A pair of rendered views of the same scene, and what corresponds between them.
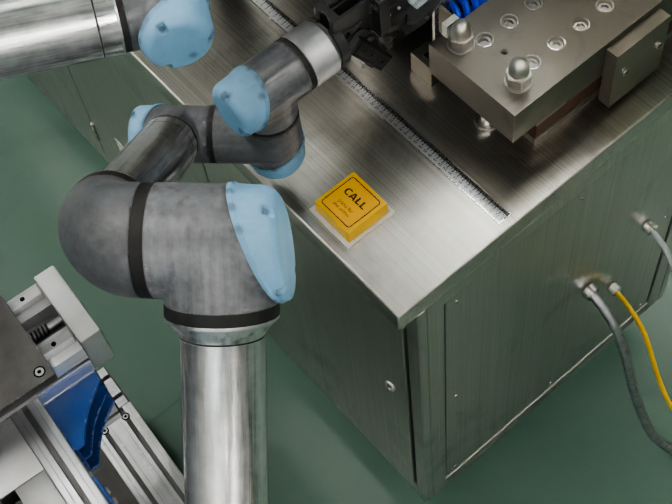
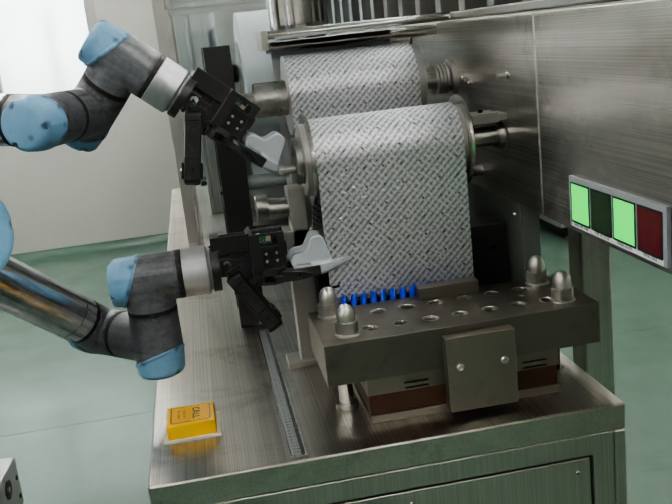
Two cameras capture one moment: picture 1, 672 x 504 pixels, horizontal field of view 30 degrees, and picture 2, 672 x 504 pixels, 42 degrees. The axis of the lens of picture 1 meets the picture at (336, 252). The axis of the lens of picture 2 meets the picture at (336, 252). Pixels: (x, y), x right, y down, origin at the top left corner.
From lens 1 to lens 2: 1.15 m
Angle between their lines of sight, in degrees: 49
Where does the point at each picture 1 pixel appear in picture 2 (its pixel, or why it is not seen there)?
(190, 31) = (28, 111)
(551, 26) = (406, 316)
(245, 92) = (121, 261)
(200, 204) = not seen: outside the picture
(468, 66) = (321, 324)
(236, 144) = (122, 330)
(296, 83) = (162, 270)
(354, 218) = (181, 420)
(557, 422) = not seen: outside the picture
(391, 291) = (162, 473)
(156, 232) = not seen: outside the picture
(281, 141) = (146, 327)
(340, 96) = (259, 377)
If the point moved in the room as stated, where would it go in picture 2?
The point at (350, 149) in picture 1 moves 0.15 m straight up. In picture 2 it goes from (232, 400) to (219, 310)
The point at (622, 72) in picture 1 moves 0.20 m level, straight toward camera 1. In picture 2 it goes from (456, 366) to (355, 420)
